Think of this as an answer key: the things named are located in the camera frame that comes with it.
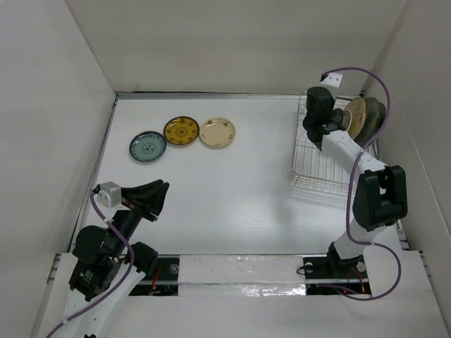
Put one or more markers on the blue white patterned plate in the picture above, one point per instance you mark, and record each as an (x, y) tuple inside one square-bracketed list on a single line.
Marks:
[(147, 146)]

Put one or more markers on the cream plate with dark patch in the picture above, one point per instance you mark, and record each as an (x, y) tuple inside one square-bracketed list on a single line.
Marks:
[(346, 119)]

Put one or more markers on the cream floral small plate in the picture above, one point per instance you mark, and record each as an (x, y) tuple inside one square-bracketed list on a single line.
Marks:
[(217, 132)]

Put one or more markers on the white wire dish rack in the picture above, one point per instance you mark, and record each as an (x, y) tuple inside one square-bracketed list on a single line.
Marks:
[(311, 169)]

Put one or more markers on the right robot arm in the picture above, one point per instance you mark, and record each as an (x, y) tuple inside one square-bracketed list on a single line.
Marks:
[(377, 193)]

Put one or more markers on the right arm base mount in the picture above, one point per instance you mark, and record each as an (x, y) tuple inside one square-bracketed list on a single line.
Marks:
[(318, 268)]

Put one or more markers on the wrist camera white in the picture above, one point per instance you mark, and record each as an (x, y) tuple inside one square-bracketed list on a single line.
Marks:
[(332, 82), (108, 194)]

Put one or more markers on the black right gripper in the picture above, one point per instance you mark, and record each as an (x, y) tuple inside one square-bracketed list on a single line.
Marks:
[(331, 103)]

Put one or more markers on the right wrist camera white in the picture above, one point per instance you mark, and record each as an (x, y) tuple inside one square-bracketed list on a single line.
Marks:
[(332, 82)]

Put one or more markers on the beige bird branch plate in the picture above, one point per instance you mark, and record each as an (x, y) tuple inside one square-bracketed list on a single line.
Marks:
[(358, 109)]

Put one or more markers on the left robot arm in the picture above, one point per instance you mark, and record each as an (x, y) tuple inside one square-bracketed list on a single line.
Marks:
[(108, 266)]

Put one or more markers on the black glossy small plate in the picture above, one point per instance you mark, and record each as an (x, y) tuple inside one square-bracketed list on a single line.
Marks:
[(337, 116)]

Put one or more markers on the yellow patterned small plate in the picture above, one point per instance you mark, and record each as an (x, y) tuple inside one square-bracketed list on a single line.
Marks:
[(181, 131)]

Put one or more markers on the light green floral plate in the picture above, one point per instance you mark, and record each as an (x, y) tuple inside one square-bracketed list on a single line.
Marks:
[(381, 114)]

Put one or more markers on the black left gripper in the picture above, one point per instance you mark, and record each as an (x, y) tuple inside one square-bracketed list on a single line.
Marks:
[(151, 196)]

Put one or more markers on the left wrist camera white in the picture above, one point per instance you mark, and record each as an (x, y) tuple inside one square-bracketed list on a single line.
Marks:
[(108, 194)]

